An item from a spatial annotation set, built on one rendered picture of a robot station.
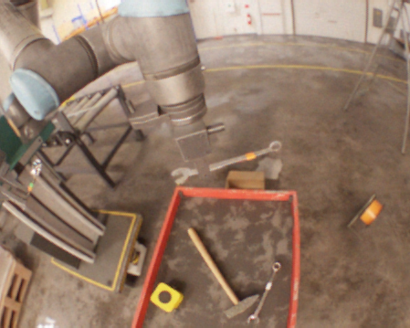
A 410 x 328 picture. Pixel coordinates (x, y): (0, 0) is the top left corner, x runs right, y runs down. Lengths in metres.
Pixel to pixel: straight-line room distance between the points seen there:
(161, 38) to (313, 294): 1.62
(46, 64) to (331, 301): 1.78
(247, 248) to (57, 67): 0.65
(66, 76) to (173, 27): 0.16
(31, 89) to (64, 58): 0.06
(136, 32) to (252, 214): 0.63
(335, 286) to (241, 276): 1.15
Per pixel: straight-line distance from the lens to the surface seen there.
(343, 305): 1.70
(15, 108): 1.10
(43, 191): 1.38
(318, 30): 10.55
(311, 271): 1.61
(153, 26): 0.25
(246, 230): 0.66
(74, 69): 0.30
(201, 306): 0.63
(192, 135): 0.28
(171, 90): 0.26
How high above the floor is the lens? 1.52
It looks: 45 degrees down
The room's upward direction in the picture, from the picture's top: 17 degrees counter-clockwise
